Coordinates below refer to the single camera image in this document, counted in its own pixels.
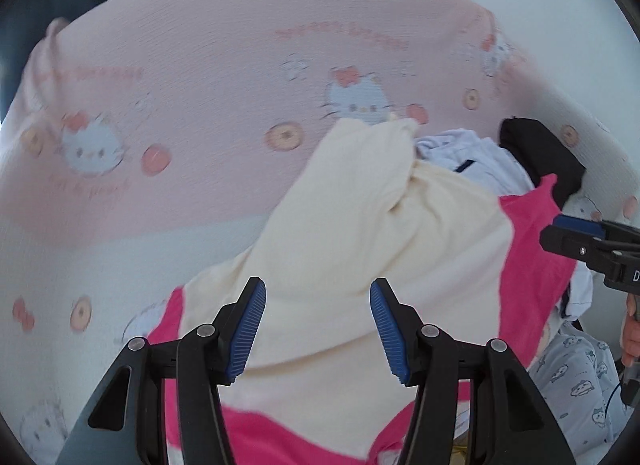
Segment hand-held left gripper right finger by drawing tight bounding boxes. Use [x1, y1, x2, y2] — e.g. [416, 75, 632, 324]
[369, 278, 576, 465]

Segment cat print sofa blanket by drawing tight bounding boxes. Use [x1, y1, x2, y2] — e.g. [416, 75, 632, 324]
[0, 0, 640, 465]

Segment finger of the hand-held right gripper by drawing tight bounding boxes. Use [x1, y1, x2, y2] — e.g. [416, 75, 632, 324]
[541, 225, 613, 266]
[552, 215, 608, 238]

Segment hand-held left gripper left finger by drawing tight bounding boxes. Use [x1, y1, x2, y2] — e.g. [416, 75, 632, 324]
[55, 276, 267, 465]

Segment person's right hand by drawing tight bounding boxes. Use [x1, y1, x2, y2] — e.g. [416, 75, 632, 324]
[620, 315, 640, 367]

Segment pink and cream T-shirt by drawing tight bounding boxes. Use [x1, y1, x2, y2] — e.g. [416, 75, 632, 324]
[145, 117, 593, 465]

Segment white garment with navy trim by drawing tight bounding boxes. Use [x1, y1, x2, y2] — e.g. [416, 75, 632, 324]
[414, 129, 593, 318]

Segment light blue printed pajama pants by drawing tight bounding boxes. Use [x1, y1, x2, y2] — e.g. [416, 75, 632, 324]
[527, 320, 636, 461]

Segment black cable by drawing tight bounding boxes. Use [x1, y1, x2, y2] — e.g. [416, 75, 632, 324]
[602, 380, 633, 428]

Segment black garment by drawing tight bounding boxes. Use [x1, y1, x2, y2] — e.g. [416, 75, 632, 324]
[500, 117, 586, 210]

